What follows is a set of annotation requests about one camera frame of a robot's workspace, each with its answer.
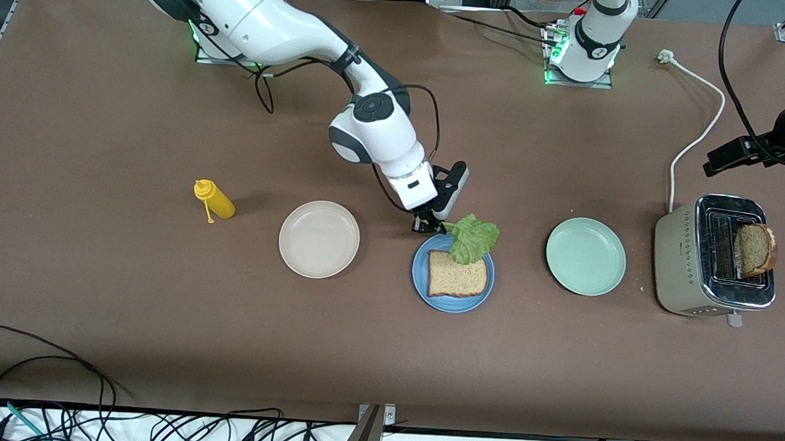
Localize green lettuce leaf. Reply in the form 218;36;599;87
439;212;501;268

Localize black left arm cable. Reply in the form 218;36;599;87
714;0;784;148

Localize grey metal bracket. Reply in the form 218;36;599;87
358;403;398;427

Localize teal cable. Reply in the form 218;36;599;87
0;396;48;441

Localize beige chrome toaster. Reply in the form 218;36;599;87
651;191;782;330

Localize blue round plate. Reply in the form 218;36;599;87
410;231;497;316

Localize beige round plate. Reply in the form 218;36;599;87
277;199;362;281

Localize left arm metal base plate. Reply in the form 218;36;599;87
541;22;617;90

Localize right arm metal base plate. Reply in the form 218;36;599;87
195;40;269;67

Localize green round plate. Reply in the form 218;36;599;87
543;215;629;298

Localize yellow squeeze bottle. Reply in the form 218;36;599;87
193;179;238;226

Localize brown bread slice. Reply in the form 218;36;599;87
426;249;490;301
733;222;780;277

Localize black looped cable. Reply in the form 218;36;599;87
0;325;121;428

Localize white toaster power cable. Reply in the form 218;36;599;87
651;49;729;217

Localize black cable on table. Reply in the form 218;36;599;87
437;3;565;50

